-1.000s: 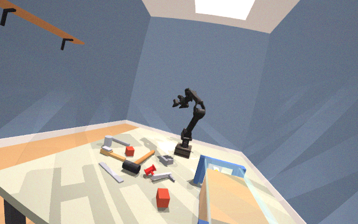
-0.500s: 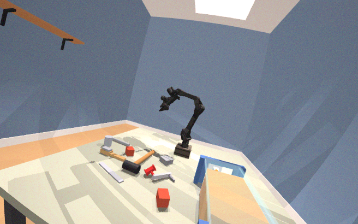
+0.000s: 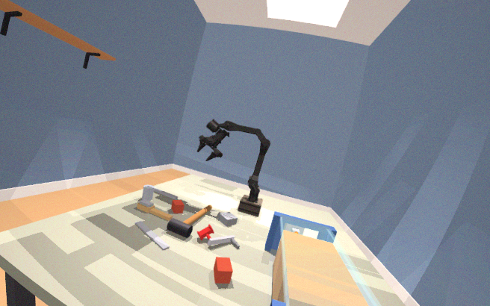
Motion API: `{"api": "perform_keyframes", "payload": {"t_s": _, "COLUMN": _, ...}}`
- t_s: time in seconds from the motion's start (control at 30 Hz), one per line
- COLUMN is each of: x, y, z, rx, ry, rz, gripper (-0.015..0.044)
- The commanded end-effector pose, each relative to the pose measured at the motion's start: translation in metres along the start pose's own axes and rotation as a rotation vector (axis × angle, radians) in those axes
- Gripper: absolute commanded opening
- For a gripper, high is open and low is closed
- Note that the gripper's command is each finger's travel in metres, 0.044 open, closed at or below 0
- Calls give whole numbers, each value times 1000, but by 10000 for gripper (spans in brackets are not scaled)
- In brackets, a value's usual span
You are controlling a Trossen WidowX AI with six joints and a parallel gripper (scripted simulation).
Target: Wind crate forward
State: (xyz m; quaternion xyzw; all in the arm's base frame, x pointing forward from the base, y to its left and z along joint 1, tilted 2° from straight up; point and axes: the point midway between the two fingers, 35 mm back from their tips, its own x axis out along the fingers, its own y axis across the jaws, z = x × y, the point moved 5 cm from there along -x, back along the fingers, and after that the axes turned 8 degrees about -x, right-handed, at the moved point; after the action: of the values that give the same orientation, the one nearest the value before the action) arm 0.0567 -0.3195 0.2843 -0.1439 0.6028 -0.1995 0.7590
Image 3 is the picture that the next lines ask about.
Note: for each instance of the grey cylinder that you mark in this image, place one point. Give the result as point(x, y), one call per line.
point(148, 191)

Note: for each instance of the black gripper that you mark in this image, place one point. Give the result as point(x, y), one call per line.
point(216, 152)

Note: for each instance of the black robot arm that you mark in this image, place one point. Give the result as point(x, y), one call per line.
point(213, 126)

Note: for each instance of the black mallet with wooden handle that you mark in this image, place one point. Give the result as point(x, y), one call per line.
point(185, 228)

